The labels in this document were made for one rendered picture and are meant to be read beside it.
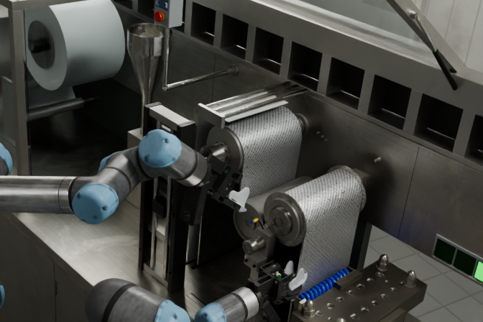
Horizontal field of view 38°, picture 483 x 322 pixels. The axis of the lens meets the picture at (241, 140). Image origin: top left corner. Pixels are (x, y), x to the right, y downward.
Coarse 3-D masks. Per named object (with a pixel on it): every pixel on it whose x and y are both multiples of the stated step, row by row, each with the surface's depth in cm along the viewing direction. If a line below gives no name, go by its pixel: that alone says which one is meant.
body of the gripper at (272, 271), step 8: (264, 264) 178; (272, 264) 179; (264, 272) 176; (272, 272) 177; (280, 272) 178; (248, 280) 172; (256, 280) 172; (264, 280) 175; (272, 280) 174; (280, 280) 173; (288, 280) 178; (256, 288) 171; (264, 288) 173; (272, 288) 176; (280, 288) 175; (264, 296) 175; (272, 296) 176; (280, 296) 176
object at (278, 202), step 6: (276, 198) 181; (270, 204) 182; (276, 204) 181; (282, 204) 179; (288, 204) 178; (270, 210) 183; (288, 210) 178; (294, 210) 177; (294, 216) 177; (294, 222) 178; (270, 228) 185; (294, 228) 178; (276, 234) 184; (288, 234) 180; (294, 234) 179; (282, 240) 183; (288, 240) 181
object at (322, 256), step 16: (352, 224) 196; (320, 240) 186; (336, 240) 193; (352, 240) 199; (304, 256) 183; (320, 256) 190; (336, 256) 196; (304, 272) 187; (320, 272) 193; (304, 288) 190
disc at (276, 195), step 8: (280, 192) 180; (288, 200) 178; (264, 208) 186; (296, 208) 177; (264, 216) 187; (304, 216) 176; (304, 224) 176; (304, 232) 177; (280, 240) 185; (296, 240) 180
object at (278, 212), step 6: (276, 210) 180; (282, 210) 178; (270, 216) 182; (276, 216) 181; (282, 216) 179; (288, 216) 178; (276, 222) 181; (282, 222) 180; (288, 222) 178; (276, 228) 181; (282, 228) 180; (288, 228) 178; (282, 234) 180
